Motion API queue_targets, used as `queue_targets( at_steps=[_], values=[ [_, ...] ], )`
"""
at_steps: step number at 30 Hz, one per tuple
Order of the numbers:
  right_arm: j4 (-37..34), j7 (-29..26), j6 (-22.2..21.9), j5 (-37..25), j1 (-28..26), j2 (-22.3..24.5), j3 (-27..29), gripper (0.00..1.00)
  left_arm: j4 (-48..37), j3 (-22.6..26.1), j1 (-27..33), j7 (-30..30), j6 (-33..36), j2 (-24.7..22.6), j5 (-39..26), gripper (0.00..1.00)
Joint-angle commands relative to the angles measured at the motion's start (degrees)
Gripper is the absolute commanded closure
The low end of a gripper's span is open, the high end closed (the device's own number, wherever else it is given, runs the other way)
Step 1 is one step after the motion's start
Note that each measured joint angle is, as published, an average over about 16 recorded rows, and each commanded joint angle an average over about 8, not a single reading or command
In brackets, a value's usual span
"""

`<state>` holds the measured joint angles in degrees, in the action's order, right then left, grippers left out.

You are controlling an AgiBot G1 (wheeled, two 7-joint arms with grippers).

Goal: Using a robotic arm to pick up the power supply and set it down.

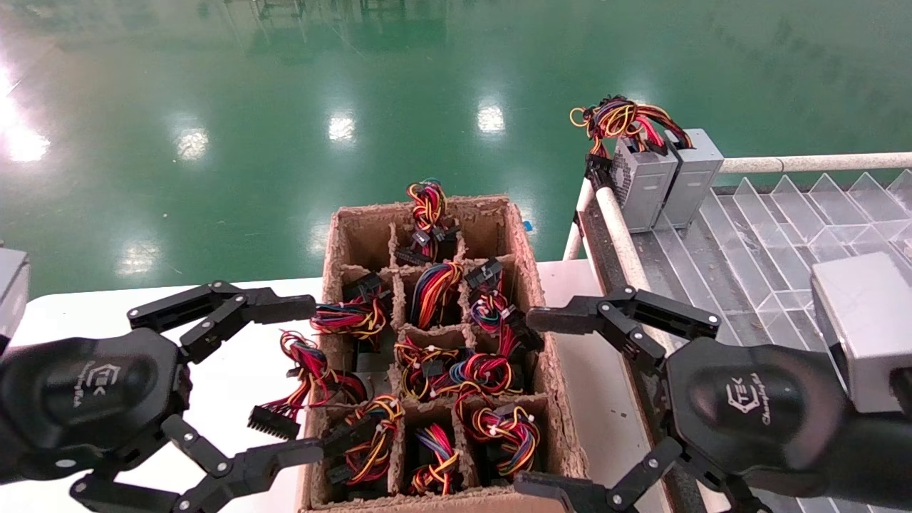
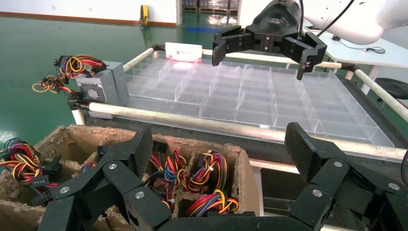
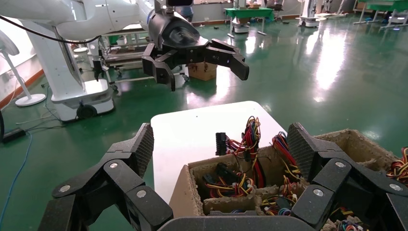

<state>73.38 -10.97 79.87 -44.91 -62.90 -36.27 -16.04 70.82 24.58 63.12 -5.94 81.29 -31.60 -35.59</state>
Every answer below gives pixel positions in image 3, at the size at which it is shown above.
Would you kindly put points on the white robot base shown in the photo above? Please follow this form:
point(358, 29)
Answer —
point(308, 19)

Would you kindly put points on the white standing fan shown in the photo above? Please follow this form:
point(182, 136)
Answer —
point(22, 83)

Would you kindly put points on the divided cardboard box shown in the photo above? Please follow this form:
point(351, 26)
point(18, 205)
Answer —
point(183, 194)

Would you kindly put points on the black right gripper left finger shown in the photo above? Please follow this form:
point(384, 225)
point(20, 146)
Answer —
point(121, 178)

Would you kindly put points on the white robot torso and base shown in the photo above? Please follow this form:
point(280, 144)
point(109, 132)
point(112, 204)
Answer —
point(60, 70)

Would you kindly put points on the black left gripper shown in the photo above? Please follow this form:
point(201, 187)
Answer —
point(173, 35)

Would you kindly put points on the small brown cardboard box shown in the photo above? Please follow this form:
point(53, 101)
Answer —
point(202, 71)

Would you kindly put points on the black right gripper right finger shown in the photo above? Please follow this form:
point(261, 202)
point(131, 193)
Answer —
point(331, 178)

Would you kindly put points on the black power adapter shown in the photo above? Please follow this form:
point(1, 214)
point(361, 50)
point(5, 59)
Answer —
point(13, 135)

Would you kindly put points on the green covered table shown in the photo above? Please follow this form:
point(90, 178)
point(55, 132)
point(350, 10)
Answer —
point(385, 5)
point(248, 13)

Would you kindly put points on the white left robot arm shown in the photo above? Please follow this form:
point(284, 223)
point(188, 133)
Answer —
point(95, 16)

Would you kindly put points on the metal frame cart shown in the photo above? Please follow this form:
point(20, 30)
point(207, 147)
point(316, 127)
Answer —
point(127, 55)

